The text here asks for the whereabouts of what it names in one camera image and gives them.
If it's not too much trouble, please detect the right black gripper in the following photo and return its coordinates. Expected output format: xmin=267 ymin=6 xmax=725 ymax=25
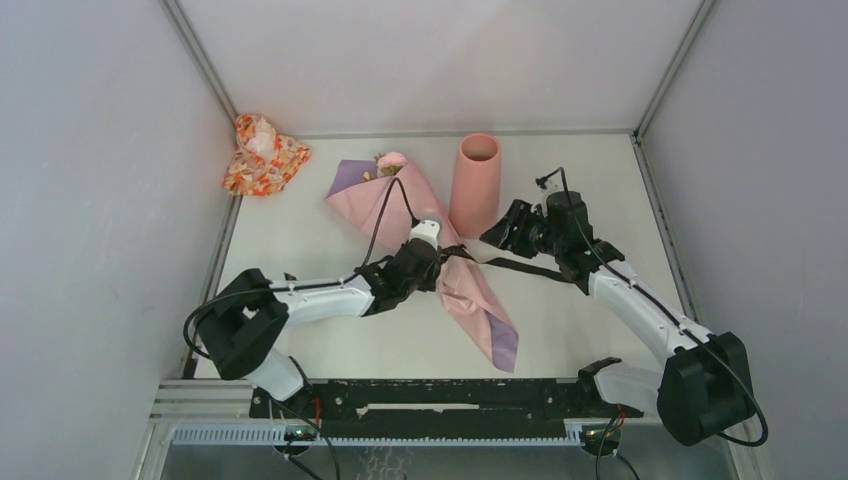
xmin=478 ymin=199 xmax=564 ymax=260

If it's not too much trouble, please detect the black printed ribbon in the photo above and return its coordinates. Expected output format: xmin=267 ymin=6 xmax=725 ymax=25
xmin=440 ymin=244 xmax=571 ymax=284

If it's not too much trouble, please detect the pink paper flower bouquet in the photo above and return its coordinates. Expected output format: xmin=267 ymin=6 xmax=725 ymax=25
xmin=326 ymin=160 xmax=519 ymax=373

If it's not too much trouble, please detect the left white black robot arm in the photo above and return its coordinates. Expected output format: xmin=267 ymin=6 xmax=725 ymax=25
xmin=183 ymin=239 xmax=441 ymax=417

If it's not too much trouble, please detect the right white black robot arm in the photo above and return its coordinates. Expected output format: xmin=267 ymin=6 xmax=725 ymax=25
xmin=480 ymin=192 xmax=764 ymax=446

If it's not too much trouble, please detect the pink cylindrical vase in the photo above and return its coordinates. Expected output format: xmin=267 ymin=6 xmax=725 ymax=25
xmin=449 ymin=133 xmax=502 ymax=239

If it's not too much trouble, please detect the orange floral crumpled cloth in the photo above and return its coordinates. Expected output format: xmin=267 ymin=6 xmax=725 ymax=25
xmin=222 ymin=114 xmax=313 ymax=196

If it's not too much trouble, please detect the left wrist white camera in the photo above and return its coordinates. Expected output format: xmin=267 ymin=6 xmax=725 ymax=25
xmin=409 ymin=219 xmax=441 ymax=250

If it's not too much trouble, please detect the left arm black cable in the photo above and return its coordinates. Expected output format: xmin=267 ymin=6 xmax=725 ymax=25
xmin=183 ymin=176 xmax=425 ymax=362

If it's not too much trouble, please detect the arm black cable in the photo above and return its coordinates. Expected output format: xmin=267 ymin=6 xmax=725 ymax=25
xmin=183 ymin=176 xmax=425 ymax=362
xmin=535 ymin=167 xmax=770 ymax=448

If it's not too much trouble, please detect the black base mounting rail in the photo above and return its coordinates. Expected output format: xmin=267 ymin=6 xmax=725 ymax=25
xmin=248 ymin=378 xmax=643 ymax=441

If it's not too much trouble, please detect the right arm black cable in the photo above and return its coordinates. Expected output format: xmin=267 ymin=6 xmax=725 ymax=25
xmin=535 ymin=167 xmax=770 ymax=448

